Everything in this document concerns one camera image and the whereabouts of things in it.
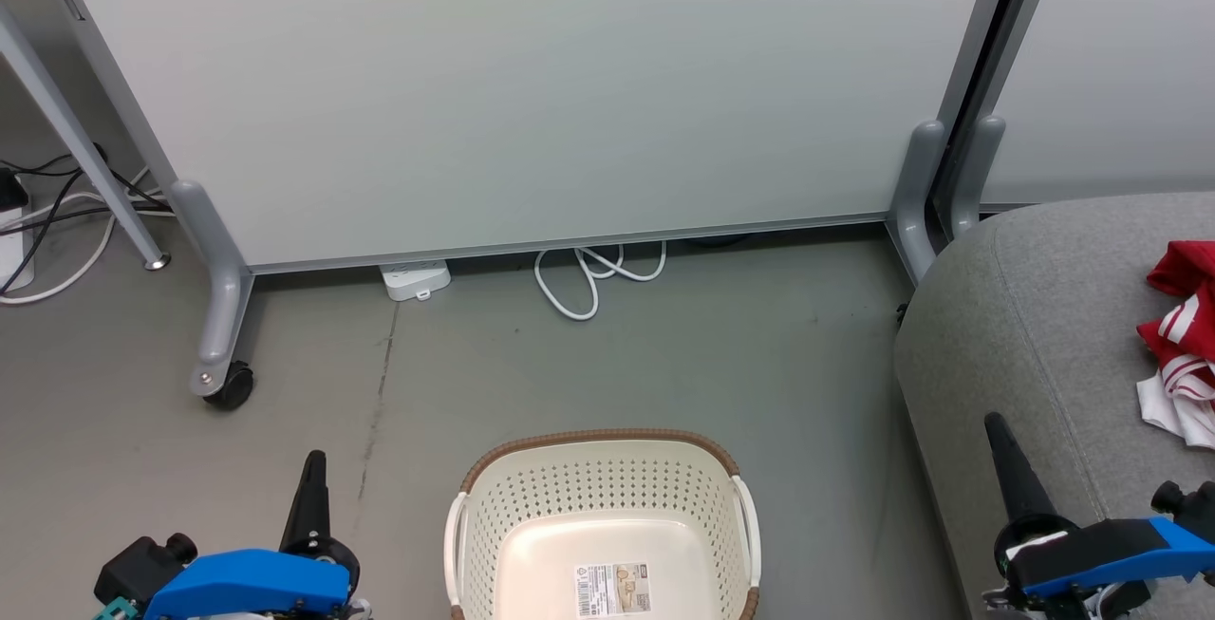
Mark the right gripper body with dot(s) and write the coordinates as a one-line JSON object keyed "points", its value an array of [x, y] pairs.
{"points": [[1027, 544]]}

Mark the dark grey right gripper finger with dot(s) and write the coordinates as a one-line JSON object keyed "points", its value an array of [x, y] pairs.
{"points": [[1016, 478]]}

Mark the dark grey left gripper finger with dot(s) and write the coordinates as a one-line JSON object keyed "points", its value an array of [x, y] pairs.
{"points": [[308, 506]]}

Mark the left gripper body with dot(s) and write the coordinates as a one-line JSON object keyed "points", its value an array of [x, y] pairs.
{"points": [[337, 565]]}

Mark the red and white garment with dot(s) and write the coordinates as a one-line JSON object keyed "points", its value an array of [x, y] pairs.
{"points": [[1186, 335]]}

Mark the cream perforated laundry basket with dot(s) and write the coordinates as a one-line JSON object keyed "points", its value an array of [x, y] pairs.
{"points": [[607, 497]]}

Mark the black caster wheel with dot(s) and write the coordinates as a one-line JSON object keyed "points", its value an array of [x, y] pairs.
{"points": [[231, 387]]}

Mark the grey fabric sofa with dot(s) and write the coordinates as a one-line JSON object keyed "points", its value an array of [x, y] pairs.
{"points": [[1044, 316]]}

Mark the white power strip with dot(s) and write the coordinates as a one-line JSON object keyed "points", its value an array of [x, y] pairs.
{"points": [[415, 278]]}

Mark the paper label sticker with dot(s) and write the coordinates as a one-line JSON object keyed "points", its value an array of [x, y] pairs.
{"points": [[612, 590]]}

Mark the white power adapter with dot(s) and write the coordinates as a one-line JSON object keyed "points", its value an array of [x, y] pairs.
{"points": [[11, 250]]}

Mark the wide white partition panel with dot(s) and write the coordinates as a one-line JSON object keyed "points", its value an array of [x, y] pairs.
{"points": [[522, 79]]}

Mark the grey metal table leg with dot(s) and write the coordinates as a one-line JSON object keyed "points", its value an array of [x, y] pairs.
{"points": [[57, 98]]}

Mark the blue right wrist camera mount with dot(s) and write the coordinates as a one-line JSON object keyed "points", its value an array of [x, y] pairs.
{"points": [[1120, 554]]}

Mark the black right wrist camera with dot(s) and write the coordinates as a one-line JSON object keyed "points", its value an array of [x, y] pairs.
{"points": [[1186, 498]]}

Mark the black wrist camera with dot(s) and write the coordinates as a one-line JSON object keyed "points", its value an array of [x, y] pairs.
{"points": [[142, 568], [1186, 498]]}

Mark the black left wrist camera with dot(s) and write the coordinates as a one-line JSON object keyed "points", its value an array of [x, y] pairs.
{"points": [[142, 568]]}

